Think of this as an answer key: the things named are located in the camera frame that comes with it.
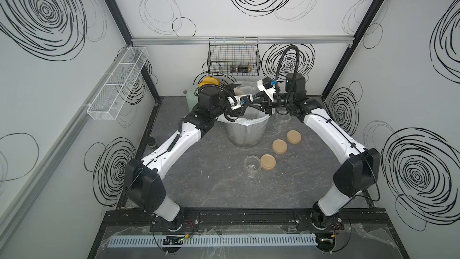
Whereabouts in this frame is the mint green toaster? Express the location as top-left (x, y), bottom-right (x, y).
top-left (186, 85), bottom-right (198, 112)

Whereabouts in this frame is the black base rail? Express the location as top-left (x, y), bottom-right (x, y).
top-left (102, 207), bottom-right (389, 231)

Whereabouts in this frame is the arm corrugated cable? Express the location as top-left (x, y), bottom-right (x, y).
top-left (274, 45), bottom-right (301, 94)
top-left (199, 83), bottom-right (238, 103)

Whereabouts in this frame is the white mesh wall shelf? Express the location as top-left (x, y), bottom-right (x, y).
top-left (87, 46), bottom-right (148, 121)

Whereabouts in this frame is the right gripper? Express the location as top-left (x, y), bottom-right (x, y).
top-left (247, 91), bottom-right (293, 116)

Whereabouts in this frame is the bottle in wire basket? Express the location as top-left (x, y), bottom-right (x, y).
top-left (230, 65), bottom-right (252, 74)

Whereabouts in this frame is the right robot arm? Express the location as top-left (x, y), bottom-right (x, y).
top-left (253, 73), bottom-right (381, 230)

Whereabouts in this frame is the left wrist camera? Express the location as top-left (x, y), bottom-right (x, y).
top-left (228, 94), bottom-right (253, 110)

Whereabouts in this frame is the white trash bag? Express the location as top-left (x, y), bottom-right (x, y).
top-left (214, 81), bottom-right (269, 123)

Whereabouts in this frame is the front yellow toast slice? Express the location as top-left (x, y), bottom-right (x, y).
top-left (198, 77), bottom-right (220, 88)

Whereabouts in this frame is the white slotted cable duct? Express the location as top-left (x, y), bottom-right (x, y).
top-left (107, 234), bottom-right (317, 248)

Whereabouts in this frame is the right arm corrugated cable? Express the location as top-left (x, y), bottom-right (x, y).
top-left (274, 45), bottom-right (301, 94)

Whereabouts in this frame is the beige lid of jar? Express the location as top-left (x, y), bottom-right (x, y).
top-left (260, 154), bottom-right (276, 171)
top-left (272, 139), bottom-right (288, 155)

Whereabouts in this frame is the dark spice bottle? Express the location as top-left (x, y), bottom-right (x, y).
top-left (146, 137), bottom-right (157, 150)

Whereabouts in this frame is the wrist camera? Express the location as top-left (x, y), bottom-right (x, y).
top-left (228, 94), bottom-right (253, 110)
top-left (257, 77), bottom-right (278, 102)

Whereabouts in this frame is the black wire wall basket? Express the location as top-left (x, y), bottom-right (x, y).
top-left (207, 37), bottom-right (261, 76)

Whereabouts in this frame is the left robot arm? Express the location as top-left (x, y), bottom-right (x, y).
top-left (123, 84), bottom-right (253, 230)

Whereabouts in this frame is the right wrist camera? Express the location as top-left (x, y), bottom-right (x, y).
top-left (257, 77), bottom-right (278, 102)

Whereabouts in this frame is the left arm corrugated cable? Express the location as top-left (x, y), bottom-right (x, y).
top-left (199, 83), bottom-right (238, 103)

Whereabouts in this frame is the glass rice jar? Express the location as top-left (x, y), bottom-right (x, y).
top-left (273, 113), bottom-right (291, 132)

